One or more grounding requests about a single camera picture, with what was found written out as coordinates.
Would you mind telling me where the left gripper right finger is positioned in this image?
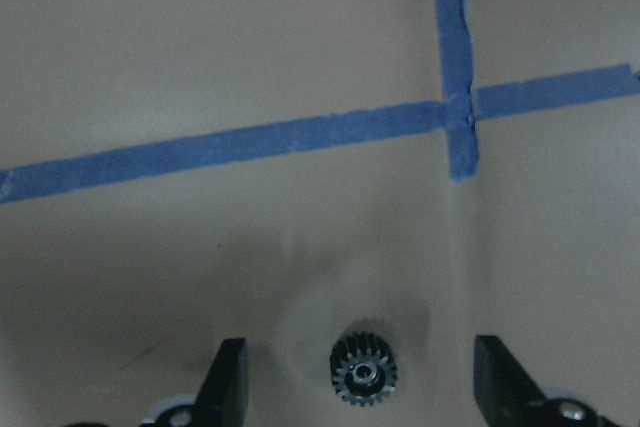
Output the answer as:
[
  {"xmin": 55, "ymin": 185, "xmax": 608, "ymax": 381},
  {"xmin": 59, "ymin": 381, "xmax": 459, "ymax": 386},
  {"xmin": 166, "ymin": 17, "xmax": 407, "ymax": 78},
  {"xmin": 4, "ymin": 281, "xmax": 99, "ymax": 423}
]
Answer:
[{"xmin": 473, "ymin": 335, "xmax": 555, "ymax": 426}]

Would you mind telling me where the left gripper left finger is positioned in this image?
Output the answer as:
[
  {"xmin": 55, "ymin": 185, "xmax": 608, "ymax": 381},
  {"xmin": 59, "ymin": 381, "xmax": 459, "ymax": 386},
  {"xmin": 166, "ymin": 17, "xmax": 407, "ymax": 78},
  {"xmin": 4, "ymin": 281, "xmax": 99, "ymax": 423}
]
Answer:
[{"xmin": 192, "ymin": 338, "xmax": 249, "ymax": 427}]

